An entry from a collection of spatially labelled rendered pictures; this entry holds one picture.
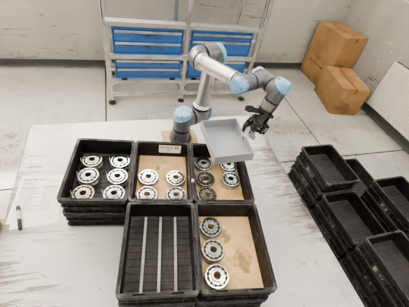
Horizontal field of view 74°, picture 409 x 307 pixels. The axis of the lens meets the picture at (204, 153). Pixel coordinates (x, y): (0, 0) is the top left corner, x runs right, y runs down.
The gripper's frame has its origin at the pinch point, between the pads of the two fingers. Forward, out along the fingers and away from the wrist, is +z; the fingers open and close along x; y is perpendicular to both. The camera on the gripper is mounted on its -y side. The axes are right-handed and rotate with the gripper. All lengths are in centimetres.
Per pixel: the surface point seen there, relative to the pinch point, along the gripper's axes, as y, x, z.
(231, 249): 46, -12, 30
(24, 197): -13, -95, 68
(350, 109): -127, 265, 22
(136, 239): 31, -50, 41
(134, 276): 46, -53, 42
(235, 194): 17.6, 1.2, 25.5
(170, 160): -12.9, -25.7, 33.7
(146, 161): -14, -39, 38
